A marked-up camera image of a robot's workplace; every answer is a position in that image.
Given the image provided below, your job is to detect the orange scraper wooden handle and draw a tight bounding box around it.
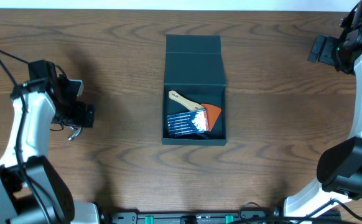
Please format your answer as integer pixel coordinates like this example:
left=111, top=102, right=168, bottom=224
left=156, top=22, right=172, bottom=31
left=169, top=90, right=221, bottom=132

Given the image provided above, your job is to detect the blue precision screwdriver set case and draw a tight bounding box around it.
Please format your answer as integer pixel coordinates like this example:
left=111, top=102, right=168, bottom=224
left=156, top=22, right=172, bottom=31
left=167, top=110, right=209, bottom=137

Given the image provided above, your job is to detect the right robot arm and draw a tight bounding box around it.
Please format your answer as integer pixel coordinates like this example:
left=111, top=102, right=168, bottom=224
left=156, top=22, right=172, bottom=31
left=279, top=0, right=362, bottom=223

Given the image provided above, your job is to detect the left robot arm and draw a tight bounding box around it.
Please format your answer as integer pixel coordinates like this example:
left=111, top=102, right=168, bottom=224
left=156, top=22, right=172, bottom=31
left=0, top=60, right=100, bottom=223

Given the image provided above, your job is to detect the black open gift box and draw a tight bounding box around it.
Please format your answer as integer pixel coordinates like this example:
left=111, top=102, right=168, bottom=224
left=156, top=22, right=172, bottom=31
left=162, top=34, right=228, bottom=146

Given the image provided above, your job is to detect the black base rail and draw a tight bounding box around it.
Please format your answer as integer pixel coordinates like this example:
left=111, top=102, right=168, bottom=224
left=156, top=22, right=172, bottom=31
left=106, top=202, right=342, bottom=224

